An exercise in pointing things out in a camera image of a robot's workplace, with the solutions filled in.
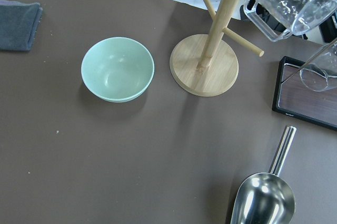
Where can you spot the steel ice scoop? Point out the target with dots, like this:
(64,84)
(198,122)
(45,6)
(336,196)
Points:
(264,197)

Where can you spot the wine glass rack tray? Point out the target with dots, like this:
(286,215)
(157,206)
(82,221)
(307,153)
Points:
(294,99)

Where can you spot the mint green bowl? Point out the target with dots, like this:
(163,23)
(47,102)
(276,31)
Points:
(117,69)

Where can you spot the grey folded cloth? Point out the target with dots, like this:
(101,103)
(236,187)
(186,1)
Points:
(19,22)

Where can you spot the wooden cup tree stand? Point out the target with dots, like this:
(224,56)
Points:
(204,64)

